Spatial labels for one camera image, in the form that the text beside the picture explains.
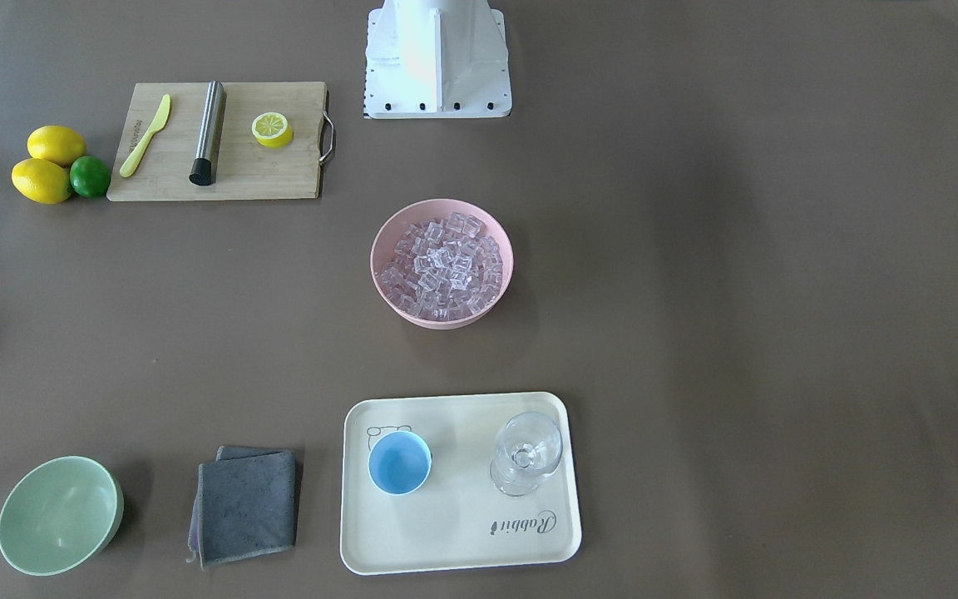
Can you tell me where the grey folded cloth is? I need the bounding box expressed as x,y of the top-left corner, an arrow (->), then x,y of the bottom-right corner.
189,446 -> 298,570

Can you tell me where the pink bowl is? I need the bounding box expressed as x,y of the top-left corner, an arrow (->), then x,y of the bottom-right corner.
370,200 -> 514,329

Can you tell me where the steel muddler black tip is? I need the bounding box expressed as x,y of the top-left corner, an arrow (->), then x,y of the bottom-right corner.
189,81 -> 227,186

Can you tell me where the clear ice cubes pile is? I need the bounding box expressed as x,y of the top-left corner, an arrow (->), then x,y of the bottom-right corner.
375,211 -> 508,323

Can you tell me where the yellow plastic knife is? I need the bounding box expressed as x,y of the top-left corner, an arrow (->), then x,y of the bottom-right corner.
118,94 -> 171,178

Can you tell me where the yellow lemon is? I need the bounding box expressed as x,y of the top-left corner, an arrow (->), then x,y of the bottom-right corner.
26,125 -> 86,168
11,158 -> 73,205

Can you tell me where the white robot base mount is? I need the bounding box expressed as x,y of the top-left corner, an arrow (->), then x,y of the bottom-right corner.
363,1 -> 513,119

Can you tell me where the light green bowl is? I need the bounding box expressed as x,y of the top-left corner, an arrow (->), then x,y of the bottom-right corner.
0,456 -> 123,577

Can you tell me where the light blue cup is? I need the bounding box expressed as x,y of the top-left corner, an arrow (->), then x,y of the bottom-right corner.
368,431 -> 432,496

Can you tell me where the clear wine glass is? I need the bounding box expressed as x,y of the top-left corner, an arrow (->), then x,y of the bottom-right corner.
489,412 -> 563,497

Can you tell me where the cream serving tray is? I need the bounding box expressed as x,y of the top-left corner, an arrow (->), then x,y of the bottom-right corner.
341,391 -> 583,576

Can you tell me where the green lime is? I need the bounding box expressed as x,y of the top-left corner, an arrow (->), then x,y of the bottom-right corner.
69,156 -> 111,198

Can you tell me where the upper yellow lemon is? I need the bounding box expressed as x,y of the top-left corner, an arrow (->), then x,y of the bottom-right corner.
26,125 -> 86,168

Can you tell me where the bamboo cutting board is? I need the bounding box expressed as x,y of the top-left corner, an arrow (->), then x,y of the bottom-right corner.
107,81 -> 329,202

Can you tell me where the lower yellow lemon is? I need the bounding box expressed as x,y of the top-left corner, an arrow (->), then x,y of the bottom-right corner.
11,158 -> 73,205

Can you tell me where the half lemon slice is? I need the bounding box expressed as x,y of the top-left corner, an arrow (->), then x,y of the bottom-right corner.
251,112 -> 294,148

